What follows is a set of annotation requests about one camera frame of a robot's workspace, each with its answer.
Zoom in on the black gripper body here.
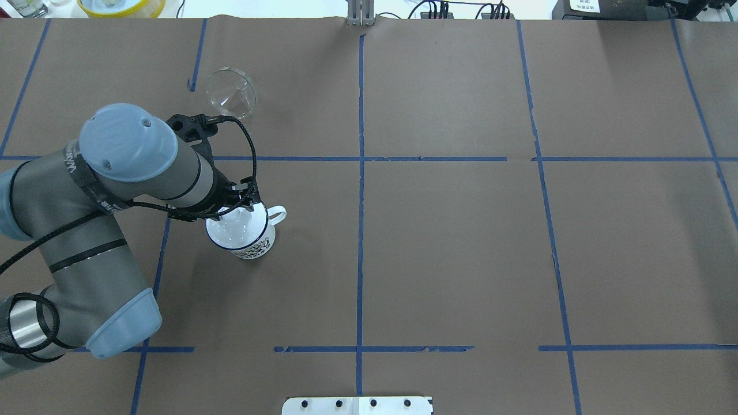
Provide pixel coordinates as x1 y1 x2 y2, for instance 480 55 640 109
209 169 255 221

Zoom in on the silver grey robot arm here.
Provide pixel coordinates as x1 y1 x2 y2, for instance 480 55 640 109
2 103 258 378

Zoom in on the clear plastic funnel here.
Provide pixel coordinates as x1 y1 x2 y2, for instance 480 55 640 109
206 67 259 120

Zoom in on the white enamel mug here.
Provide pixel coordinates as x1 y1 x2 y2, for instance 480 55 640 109
205 203 287 260

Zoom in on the yellow white tape roll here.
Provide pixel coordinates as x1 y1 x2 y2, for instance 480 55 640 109
76 1 166 18

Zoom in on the clear plastic bottle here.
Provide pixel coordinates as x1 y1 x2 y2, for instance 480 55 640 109
7 0 48 18

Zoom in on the brown paper table cover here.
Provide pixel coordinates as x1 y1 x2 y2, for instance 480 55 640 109
2 16 736 414

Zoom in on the black desktop box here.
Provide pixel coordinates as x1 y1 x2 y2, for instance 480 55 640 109
551 1 671 21

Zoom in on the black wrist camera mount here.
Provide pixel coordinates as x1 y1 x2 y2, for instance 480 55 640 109
165 115 218 154

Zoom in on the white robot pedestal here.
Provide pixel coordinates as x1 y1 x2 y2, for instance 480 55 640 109
280 395 434 414

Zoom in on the aluminium frame post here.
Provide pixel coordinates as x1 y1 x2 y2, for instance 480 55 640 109
346 0 376 27

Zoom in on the black braided cable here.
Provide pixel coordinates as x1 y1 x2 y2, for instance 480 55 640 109
0 115 258 361

